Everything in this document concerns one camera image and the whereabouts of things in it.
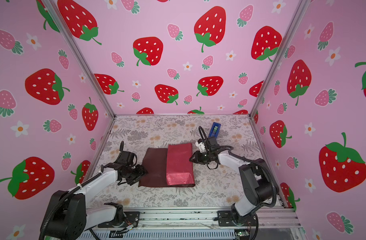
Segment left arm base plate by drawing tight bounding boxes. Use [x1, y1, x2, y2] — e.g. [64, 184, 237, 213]
[97, 211, 140, 229]

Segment aluminium rail frame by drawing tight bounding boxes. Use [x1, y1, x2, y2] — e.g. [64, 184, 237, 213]
[79, 207, 307, 240]

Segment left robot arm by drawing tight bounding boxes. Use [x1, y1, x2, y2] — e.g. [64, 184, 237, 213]
[39, 151, 147, 240]

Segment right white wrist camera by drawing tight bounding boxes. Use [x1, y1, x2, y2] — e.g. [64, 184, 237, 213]
[196, 139, 207, 153]

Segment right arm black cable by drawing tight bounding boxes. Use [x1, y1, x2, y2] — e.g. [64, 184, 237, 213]
[197, 125, 280, 240]

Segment dark red wrapping paper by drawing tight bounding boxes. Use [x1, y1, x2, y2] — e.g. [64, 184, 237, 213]
[138, 143, 196, 188]

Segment blue tape dispenser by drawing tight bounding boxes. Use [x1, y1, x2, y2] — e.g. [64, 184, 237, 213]
[208, 122, 221, 138]

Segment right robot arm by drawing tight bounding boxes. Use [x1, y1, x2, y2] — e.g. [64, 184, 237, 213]
[190, 138, 278, 225]

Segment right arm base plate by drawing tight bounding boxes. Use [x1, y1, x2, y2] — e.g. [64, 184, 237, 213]
[214, 211, 258, 227]

